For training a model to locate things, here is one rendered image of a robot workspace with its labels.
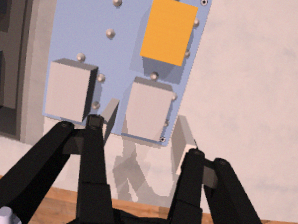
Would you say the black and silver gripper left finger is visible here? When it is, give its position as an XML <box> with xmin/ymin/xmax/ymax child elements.
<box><xmin>0</xmin><ymin>98</ymin><xmax>120</xmax><ymax>224</ymax></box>

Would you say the orange rectangular block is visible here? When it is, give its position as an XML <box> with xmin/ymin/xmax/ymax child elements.
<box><xmin>140</xmin><ymin>0</ymin><xmax>198</xmax><ymax>66</ymax></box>

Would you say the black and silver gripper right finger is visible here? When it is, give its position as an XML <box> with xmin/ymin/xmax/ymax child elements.
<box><xmin>167</xmin><ymin>114</ymin><xmax>262</xmax><ymax>224</ymax></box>

